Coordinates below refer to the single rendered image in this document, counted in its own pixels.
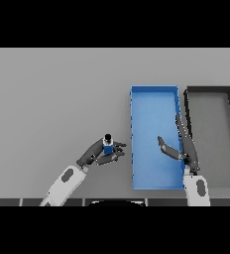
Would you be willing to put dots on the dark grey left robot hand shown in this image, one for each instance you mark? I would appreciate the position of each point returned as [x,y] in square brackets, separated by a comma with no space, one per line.
[91,153]

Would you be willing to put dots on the dark grey bin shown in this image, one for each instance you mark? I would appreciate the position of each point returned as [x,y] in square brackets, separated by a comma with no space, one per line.
[212,139]

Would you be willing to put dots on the blue pipe with dark end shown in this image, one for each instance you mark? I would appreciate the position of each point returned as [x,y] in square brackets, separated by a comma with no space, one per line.
[108,145]

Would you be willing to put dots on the blue bin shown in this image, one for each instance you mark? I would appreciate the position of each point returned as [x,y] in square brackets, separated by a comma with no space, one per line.
[154,135]

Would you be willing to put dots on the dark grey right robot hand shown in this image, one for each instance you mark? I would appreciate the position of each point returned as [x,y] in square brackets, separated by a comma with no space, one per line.
[188,149]

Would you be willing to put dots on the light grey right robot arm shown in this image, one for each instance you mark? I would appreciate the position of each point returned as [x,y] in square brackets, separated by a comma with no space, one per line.
[197,189]

